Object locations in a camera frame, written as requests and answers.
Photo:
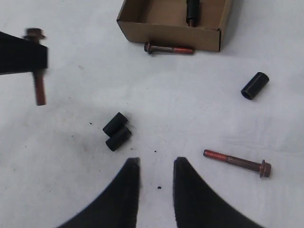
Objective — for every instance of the black sleeve with bolt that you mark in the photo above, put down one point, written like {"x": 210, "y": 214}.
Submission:
{"x": 192, "y": 12}

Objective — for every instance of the cardboard box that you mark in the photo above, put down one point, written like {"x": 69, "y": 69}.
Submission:
{"x": 175, "y": 26}

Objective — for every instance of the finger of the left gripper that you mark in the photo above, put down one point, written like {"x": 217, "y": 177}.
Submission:
{"x": 21, "y": 54}

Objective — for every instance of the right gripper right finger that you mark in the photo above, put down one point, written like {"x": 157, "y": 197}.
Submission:
{"x": 197, "y": 204}

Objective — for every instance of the copper flange bolt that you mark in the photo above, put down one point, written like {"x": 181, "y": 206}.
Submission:
{"x": 166, "y": 49}
{"x": 240, "y": 162}
{"x": 40, "y": 88}

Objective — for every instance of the black cylindrical sleeve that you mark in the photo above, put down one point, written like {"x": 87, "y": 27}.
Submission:
{"x": 255, "y": 86}
{"x": 115, "y": 124}
{"x": 118, "y": 140}

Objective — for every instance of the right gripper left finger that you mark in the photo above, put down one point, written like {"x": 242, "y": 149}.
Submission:
{"x": 118, "y": 199}

